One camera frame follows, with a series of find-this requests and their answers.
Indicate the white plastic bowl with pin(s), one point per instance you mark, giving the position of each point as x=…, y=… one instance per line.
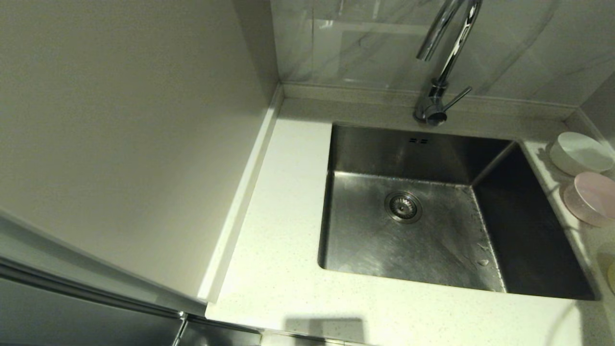
x=579, y=153

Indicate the pink plastic bowl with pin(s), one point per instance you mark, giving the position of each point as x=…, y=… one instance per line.
x=593, y=199

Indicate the yellow plastic bowl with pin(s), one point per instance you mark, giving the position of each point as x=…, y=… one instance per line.
x=611, y=278

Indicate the stainless steel sink basin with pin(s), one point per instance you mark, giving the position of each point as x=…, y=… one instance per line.
x=375, y=259

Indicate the round metal drain strainer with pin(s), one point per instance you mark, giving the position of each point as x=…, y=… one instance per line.
x=402, y=206

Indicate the chrome gooseneck faucet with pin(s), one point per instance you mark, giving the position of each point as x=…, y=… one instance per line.
x=451, y=48

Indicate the beige tall cabinet panel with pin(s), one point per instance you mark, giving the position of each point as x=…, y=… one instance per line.
x=120, y=120

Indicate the grey metal appliance door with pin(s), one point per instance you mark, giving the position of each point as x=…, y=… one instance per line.
x=57, y=302

